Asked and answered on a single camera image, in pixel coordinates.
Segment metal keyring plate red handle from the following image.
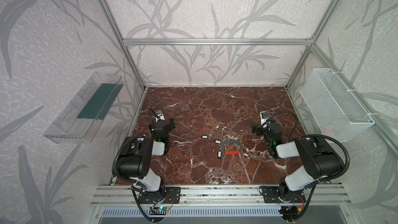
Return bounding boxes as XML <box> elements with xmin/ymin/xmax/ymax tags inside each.
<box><xmin>219</xmin><ymin>140</ymin><xmax>243</xmax><ymax>155</ymax></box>

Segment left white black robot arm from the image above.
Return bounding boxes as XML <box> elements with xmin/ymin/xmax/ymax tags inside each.
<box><xmin>112</xmin><ymin>118</ymin><xmax>175</xmax><ymax>198</ymax></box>

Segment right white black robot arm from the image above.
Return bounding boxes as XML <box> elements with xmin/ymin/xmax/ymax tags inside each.
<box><xmin>252</xmin><ymin>121</ymin><xmax>350</xmax><ymax>203</ymax></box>

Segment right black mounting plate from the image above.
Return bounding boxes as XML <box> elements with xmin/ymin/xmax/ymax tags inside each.
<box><xmin>259</xmin><ymin>186</ymin><xmax>306</xmax><ymax>204</ymax></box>

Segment black mounting plate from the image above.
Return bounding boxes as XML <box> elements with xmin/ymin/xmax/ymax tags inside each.
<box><xmin>259</xmin><ymin>186</ymin><xmax>306</xmax><ymax>204</ymax></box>
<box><xmin>138</xmin><ymin>187</ymin><xmax>181</xmax><ymax>204</ymax></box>

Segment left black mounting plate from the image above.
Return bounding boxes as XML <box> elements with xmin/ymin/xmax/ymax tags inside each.
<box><xmin>138</xmin><ymin>187</ymin><xmax>181</xmax><ymax>204</ymax></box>

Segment right wiring bundle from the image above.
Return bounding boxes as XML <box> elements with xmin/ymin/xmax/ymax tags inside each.
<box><xmin>279</xmin><ymin>203</ymin><xmax>307</xmax><ymax>222</ymax></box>

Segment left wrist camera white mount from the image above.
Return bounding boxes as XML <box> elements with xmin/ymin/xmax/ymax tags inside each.
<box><xmin>155</xmin><ymin>110</ymin><xmax>165</xmax><ymax>120</ymax></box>

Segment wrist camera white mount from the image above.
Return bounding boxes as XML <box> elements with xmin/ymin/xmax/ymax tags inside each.
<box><xmin>260</xmin><ymin>112</ymin><xmax>269</xmax><ymax>127</ymax></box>
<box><xmin>155</xmin><ymin>110</ymin><xmax>165</xmax><ymax>120</ymax></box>

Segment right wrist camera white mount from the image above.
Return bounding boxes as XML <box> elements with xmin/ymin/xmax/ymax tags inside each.
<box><xmin>260</xmin><ymin>112</ymin><xmax>269</xmax><ymax>127</ymax></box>

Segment white wire mesh basket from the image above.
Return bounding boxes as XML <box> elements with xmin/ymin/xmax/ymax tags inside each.
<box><xmin>301</xmin><ymin>68</ymin><xmax>375</xmax><ymax>142</ymax></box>

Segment clear plastic wall bin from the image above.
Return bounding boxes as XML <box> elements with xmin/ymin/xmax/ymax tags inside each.
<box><xmin>44</xmin><ymin>72</ymin><xmax>124</xmax><ymax>144</ymax></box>

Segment left circuit board with wires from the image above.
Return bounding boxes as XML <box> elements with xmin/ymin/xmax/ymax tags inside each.
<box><xmin>149</xmin><ymin>205</ymin><xmax>173</xmax><ymax>215</ymax></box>

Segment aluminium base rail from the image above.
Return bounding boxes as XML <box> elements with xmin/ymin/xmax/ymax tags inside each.
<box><xmin>90</xmin><ymin>184</ymin><xmax>351</xmax><ymax>207</ymax></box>

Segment aluminium frame profiles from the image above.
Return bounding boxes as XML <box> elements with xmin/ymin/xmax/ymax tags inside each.
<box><xmin>99</xmin><ymin>0</ymin><xmax>398</xmax><ymax>155</ymax></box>

